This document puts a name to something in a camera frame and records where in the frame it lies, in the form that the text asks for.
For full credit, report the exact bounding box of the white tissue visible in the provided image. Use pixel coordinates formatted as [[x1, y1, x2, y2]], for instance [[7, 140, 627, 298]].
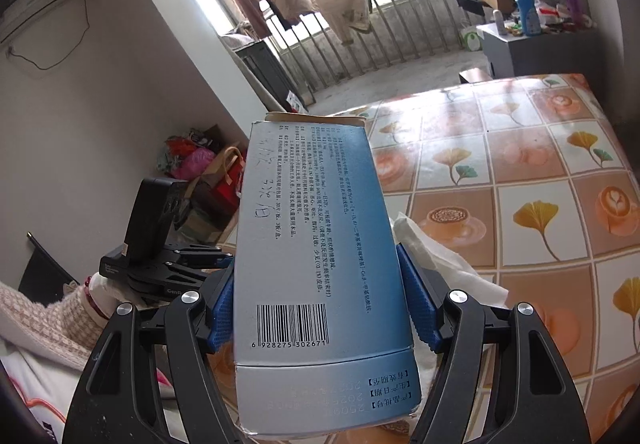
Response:
[[390, 211, 510, 375]]

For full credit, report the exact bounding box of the white air conditioner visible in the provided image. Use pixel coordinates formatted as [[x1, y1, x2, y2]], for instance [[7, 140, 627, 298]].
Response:
[[0, 0, 96, 45]]

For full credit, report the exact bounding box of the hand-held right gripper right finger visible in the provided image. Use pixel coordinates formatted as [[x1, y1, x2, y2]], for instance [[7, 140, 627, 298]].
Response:
[[396, 243, 592, 444]]

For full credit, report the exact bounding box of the blue detergent bottle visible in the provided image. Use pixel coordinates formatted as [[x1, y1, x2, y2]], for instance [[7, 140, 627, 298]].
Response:
[[515, 0, 542, 35]]

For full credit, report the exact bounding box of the red bead bracelet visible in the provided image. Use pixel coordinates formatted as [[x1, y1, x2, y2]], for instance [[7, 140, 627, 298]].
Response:
[[84, 275, 110, 321]]

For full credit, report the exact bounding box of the person's white clothing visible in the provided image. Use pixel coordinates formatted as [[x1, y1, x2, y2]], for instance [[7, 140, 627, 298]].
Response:
[[0, 349, 176, 444]]

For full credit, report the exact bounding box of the person's left forearm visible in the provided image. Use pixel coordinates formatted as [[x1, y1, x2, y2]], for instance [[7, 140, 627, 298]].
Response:
[[0, 281, 107, 371]]

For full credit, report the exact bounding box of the clutter of small items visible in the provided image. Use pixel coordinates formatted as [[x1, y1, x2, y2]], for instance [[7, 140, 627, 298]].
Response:
[[535, 0, 598, 32]]

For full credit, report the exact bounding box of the pink plastic bag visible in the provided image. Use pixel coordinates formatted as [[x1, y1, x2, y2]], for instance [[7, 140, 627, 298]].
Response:
[[170, 146, 216, 181]]

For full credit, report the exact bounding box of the blue white cardboard box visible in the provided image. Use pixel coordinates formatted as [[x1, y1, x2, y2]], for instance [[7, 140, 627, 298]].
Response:
[[234, 111, 423, 437]]

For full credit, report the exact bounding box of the black board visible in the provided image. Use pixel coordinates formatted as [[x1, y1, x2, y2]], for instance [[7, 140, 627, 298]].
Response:
[[235, 38, 313, 112]]

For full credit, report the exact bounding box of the grey cabinet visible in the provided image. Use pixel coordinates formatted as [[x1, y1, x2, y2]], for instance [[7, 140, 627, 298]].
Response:
[[475, 21, 601, 84]]

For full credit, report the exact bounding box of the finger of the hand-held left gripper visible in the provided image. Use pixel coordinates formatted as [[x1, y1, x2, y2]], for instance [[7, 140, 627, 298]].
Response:
[[164, 245, 237, 275]]

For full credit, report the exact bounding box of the person's left hand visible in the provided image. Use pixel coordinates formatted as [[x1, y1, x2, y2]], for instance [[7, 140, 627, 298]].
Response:
[[94, 275, 134, 321]]

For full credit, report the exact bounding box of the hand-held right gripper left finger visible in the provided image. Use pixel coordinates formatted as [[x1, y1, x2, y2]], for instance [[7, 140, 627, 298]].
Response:
[[62, 268, 242, 444]]

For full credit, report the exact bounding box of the black chair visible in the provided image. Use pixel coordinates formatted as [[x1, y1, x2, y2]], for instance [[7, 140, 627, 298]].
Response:
[[17, 234, 77, 295]]

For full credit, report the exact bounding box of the brown paper bag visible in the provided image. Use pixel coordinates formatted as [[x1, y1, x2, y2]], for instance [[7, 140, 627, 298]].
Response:
[[192, 146, 247, 245]]

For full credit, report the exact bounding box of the white green bag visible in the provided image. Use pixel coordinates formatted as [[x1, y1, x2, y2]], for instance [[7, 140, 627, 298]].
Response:
[[460, 26, 482, 52]]

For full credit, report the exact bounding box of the metal balcony railing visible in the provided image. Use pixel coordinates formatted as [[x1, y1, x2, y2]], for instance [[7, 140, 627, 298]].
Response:
[[250, 0, 493, 94]]

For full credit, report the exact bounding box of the beige hanging garment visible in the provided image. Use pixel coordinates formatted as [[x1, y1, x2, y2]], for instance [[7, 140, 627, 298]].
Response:
[[320, 0, 373, 44]]

